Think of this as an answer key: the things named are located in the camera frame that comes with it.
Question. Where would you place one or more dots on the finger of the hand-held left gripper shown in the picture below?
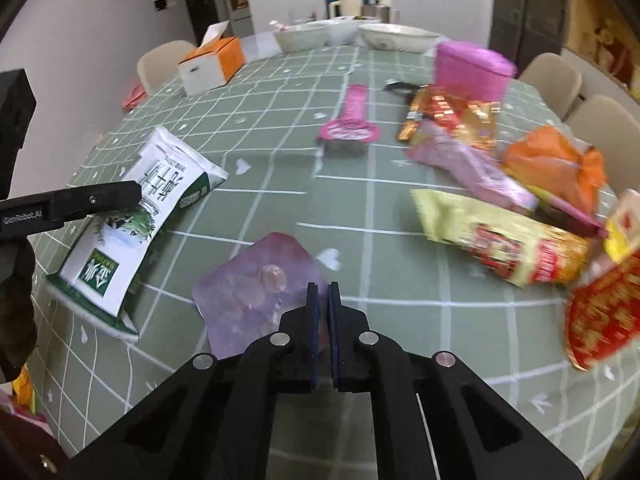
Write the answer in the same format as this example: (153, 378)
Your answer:
(100, 200)

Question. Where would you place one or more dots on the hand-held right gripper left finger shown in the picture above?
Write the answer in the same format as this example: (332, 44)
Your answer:
(313, 330)

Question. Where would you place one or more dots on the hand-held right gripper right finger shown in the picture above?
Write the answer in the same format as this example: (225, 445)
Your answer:
(334, 330)

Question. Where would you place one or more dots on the white green tissue packet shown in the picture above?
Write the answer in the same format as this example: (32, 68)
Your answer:
(165, 170)

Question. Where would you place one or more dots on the purple transparent wrapper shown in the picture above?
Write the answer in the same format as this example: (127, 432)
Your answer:
(250, 285)

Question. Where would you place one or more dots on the yellow noodle packet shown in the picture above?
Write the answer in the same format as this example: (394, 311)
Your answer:
(505, 245)

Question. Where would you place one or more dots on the person's left hand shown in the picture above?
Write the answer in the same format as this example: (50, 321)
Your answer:
(15, 310)

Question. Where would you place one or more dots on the red flat packet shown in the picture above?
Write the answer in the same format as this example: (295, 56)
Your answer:
(134, 97)

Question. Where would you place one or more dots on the beige chair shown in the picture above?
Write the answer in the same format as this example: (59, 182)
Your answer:
(550, 80)
(607, 125)
(160, 62)

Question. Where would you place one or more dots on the orange white tissue box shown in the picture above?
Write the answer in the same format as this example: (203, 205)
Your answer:
(210, 67)

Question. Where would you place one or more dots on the pink chip bag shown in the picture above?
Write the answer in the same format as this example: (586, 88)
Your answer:
(465, 165)

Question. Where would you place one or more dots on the gold red snack wrapper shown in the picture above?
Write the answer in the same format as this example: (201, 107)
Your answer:
(450, 110)

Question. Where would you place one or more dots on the small black item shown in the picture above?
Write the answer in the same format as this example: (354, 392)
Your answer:
(397, 86)

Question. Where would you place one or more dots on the red paper cup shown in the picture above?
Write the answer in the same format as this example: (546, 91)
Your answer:
(605, 315)

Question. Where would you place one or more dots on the orange plastic bag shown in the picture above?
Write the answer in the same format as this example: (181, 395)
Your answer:
(555, 165)

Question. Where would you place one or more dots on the pink tin box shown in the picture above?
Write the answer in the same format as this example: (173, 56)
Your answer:
(470, 70)

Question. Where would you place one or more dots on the small white bowl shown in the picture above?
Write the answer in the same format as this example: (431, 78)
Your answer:
(345, 30)

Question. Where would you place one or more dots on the yellow red white packet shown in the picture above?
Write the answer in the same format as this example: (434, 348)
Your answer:
(625, 230)

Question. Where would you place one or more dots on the metal cup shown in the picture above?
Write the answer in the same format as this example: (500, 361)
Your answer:
(376, 11)

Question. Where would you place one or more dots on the wooden shelf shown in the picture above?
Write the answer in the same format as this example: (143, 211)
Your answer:
(605, 20)

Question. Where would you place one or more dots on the wall socket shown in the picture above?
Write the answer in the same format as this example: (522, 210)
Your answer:
(160, 4)

